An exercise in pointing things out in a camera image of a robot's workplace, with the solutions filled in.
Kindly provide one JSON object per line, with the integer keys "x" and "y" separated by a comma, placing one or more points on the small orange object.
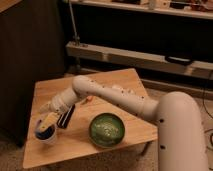
{"x": 87, "y": 100}

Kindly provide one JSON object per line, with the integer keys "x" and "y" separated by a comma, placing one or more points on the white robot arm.
{"x": 181, "y": 137}

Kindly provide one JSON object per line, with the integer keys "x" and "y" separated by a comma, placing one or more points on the white ceramic cup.
{"x": 48, "y": 136}

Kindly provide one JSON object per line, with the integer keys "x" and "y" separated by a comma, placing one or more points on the white yellow sponge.
{"x": 49, "y": 120}

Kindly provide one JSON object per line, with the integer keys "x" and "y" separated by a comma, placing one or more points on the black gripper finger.
{"x": 65, "y": 118}

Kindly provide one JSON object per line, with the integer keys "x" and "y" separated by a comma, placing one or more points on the upper shelf with clutter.
{"x": 149, "y": 7}

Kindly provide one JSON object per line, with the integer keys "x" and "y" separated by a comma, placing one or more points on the dark wooden cabinet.
{"x": 31, "y": 49}

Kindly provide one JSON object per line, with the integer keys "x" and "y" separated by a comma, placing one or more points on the metal shelf rail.
{"x": 137, "y": 59}

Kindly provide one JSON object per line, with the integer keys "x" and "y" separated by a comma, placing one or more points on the wooden table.
{"x": 74, "y": 142}

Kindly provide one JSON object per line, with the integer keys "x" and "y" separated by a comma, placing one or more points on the metal pole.
{"x": 76, "y": 36}

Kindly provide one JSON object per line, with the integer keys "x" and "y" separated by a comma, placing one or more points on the black handle on rail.
{"x": 179, "y": 61}

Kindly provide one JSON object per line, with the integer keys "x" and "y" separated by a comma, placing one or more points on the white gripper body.
{"x": 59, "y": 104}

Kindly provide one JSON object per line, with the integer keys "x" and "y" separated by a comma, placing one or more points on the green bowl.
{"x": 106, "y": 130}

